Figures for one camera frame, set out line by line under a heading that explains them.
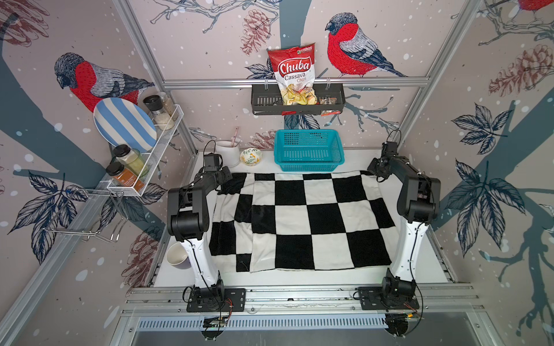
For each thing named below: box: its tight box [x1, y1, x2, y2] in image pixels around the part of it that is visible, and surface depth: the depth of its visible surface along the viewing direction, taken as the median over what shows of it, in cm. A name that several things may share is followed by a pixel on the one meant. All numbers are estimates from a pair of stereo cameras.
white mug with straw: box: [215, 130, 241, 168], surface depth 110 cm
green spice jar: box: [109, 144, 150, 179], surface depth 67 cm
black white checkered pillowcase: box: [209, 170, 397, 274], surface depth 94 cm
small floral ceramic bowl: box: [239, 147, 263, 167], surface depth 118 cm
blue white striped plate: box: [93, 97, 158, 153], surface depth 73 cm
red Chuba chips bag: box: [267, 42, 319, 106], surface depth 83 cm
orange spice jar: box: [106, 161, 145, 194], surface depth 63 cm
